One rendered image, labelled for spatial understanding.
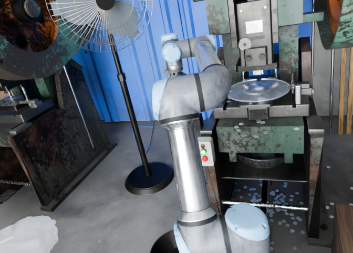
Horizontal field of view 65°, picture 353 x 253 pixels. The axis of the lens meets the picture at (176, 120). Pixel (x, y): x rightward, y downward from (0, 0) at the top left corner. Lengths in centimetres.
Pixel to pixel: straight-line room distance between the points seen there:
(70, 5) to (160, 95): 104
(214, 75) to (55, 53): 146
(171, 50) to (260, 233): 72
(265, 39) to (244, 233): 87
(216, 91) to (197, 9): 189
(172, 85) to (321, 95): 215
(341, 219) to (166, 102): 87
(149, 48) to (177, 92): 205
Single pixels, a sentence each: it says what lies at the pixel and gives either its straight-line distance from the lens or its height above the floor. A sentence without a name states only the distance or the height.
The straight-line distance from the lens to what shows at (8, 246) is 191.
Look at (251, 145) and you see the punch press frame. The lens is 139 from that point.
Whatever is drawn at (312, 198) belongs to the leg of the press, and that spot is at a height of 29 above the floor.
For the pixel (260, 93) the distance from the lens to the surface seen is 133.
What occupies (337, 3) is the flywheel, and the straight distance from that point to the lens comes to 159.
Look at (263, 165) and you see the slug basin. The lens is 156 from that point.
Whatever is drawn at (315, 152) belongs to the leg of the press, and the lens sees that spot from 134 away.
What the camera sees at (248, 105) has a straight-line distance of 123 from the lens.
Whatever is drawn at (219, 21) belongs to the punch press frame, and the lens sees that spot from 132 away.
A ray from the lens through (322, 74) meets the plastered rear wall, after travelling 273.
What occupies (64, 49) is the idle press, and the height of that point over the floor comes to 105.
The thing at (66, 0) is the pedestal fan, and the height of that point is 133.
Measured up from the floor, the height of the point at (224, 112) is 68.
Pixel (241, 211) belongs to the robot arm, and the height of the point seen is 68.
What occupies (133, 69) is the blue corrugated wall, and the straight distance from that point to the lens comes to 298.
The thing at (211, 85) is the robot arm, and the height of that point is 102.
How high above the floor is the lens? 128
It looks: 25 degrees down
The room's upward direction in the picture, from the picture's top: 12 degrees counter-clockwise
